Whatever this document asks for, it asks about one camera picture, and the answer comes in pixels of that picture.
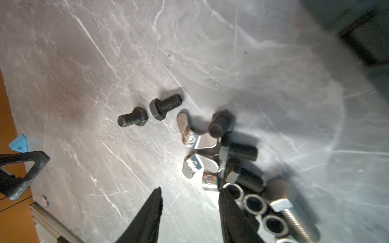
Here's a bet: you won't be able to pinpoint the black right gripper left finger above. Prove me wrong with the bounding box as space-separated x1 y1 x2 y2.
116 187 163 243

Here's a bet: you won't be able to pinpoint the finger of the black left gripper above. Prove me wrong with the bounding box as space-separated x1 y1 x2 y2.
0 150 51 201

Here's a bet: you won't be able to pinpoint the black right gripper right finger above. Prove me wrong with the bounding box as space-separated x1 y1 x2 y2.
218 189 264 243

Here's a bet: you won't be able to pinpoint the black hex nut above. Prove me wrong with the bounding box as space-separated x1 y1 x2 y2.
243 194 267 215
223 183 244 202
262 214 289 238

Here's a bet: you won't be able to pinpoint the silver wing nut lower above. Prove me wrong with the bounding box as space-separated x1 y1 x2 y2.
202 171 219 192

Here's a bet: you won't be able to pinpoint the silver wing nut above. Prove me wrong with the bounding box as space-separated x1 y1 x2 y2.
202 171 219 192
176 112 218 150
182 150 219 179

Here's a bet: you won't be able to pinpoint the black hex bolt lower centre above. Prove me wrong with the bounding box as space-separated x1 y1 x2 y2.
224 158 264 193

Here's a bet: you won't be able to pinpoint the large silver hex bolt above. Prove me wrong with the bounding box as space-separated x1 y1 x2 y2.
263 178 320 243

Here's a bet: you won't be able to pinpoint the silver wing nut middle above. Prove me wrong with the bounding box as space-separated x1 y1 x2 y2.
182 150 219 179

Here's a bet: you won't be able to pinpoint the silver wing nut upper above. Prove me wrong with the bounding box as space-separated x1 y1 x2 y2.
176 112 218 150

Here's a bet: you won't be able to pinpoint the black hex bolt upright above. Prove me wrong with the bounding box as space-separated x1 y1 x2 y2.
208 109 236 138

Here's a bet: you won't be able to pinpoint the black hex bolt far left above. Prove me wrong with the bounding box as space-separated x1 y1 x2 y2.
117 107 149 128

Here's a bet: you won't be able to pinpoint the black hex bolt top left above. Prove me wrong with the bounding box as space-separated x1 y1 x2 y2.
150 94 182 120

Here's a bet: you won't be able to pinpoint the grey plastic organizer box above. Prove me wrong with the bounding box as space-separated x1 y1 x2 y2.
301 1 389 99

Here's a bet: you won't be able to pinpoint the aluminium rail frame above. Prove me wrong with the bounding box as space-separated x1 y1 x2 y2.
29 202 84 243

